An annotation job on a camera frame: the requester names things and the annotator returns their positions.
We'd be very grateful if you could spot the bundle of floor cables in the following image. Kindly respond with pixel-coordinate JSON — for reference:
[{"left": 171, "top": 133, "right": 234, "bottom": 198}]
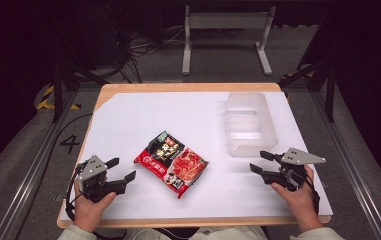
[{"left": 87, "top": 6, "right": 192, "bottom": 84}]

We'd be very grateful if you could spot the red and black snack packet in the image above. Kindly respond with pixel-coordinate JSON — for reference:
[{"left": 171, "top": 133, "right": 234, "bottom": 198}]
[{"left": 133, "top": 130, "right": 210, "bottom": 200}]

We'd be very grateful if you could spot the black metal stand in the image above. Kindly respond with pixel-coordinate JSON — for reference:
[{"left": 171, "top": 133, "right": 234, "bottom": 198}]
[
  {"left": 46, "top": 9, "right": 111, "bottom": 124},
  {"left": 279, "top": 6, "right": 337, "bottom": 124}
]

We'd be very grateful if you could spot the person's left hand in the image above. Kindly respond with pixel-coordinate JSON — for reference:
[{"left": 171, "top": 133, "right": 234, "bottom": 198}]
[{"left": 73, "top": 179, "right": 117, "bottom": 234}]

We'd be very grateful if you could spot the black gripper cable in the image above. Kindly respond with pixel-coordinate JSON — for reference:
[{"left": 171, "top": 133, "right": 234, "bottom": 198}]
[
  {"left": 64, "top": 159, "right": 89, "bottom": 223},
  {"left": 302, "top": 169, "right": 322, "bottom": 216}
]

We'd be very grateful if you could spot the wooden table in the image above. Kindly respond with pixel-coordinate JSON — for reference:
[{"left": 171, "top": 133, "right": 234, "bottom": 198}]
[{"left": 56, "top": 82, "right": 332, "bottom": 230}]

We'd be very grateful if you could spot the person's torso clothing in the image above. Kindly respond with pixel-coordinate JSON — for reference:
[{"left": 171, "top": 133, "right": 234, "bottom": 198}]
[{"left": 124, "top": 225, "right": 266, "bottom": 240}]

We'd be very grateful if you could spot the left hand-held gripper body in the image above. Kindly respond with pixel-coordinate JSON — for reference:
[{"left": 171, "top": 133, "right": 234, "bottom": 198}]
[{"left": 76, "top": 154, "right": 127, "bottom": 204}]

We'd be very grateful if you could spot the clear plastic storage bin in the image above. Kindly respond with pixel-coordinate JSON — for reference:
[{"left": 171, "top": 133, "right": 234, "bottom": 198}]
[{"left": 224, "top": 91, "right": 279, "bottom": 158}]

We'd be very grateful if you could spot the aluminium floor rail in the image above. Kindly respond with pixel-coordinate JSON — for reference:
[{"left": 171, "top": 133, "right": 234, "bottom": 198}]
[
  {"left": 311, "top": 89, "right": 381, "bottom": 240},
  {"left": 0, "top": 89, "right": 79, "bottom": 240}
]

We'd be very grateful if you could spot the white metal stand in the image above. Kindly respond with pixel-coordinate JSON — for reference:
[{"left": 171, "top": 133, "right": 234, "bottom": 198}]
[{"left": 181, "top": 5, "right": 277, "bottom": 76}]

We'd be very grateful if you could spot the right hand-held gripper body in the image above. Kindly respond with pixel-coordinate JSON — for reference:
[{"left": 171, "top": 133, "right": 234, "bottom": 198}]
[{"left": 262, "top": 147, "right": 327, "bottom": 192}]

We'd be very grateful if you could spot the person's right hand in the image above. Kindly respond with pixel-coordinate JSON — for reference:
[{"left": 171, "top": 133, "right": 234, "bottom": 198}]
[{"left": 270, "top": 164, "right": 324, "bottom": 234}]

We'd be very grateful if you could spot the yellow and black floor tape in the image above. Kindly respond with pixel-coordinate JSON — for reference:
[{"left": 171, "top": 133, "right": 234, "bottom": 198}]
[{"left": 36, "top": 84, "right": 82, "bottom": 111}]

